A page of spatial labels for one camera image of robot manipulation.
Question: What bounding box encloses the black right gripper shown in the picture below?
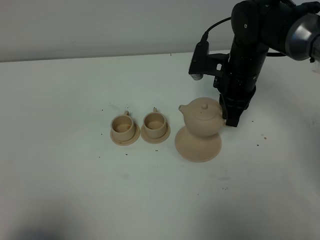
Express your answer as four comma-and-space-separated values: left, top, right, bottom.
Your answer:
213, 74, 257, 127

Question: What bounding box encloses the beige teapot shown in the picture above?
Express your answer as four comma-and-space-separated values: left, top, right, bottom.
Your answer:
178, 97, 225, 137

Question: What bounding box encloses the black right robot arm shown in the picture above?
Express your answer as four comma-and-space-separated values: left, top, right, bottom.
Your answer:
215, 0, 320, 127

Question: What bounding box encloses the beige teapot saucer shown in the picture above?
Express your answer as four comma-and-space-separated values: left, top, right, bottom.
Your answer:
174, 126, 222, 163

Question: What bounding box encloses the beige right teacup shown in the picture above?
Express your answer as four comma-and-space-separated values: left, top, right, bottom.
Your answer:
143, 107, 167, 130

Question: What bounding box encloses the beige teacup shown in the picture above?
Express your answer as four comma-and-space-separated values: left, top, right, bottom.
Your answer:
110, 110, 136, 143
143, 107, 167, 130

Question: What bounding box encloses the beige right cup saucer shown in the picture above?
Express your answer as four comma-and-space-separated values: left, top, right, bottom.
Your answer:
140, 123, 171, 144

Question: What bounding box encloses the beige cup saucer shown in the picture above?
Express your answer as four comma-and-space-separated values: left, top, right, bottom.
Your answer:
140, 123, 171, 144
110, 123, 140, 146

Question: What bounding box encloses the beige left teacup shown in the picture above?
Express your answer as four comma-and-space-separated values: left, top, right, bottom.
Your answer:
110, 110, 136, 143

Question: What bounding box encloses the beige left cup saucer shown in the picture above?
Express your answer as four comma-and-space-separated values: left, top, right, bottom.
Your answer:
110, 123, 140, 146

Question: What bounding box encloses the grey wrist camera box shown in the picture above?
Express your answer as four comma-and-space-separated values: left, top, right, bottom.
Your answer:
188, 41, 229, 81

